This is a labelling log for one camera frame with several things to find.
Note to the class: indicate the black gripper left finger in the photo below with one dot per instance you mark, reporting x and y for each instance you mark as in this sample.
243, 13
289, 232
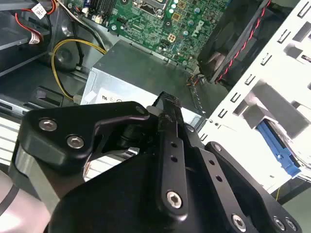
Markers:
53, 140

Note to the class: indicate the hard disk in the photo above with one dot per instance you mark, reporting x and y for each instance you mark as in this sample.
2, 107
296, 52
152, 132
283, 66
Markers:
279, 150

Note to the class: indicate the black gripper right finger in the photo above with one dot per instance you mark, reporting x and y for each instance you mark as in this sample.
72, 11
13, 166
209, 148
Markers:
218, 170

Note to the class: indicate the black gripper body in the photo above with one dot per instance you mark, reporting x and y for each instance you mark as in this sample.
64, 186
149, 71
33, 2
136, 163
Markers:
109, 206

